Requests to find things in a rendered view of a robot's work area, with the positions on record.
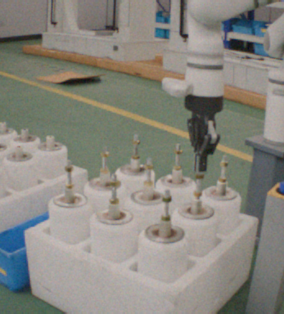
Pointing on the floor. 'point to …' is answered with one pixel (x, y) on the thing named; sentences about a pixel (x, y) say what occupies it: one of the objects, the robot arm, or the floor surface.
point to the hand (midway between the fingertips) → (200, 163)
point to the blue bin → (12, 254)
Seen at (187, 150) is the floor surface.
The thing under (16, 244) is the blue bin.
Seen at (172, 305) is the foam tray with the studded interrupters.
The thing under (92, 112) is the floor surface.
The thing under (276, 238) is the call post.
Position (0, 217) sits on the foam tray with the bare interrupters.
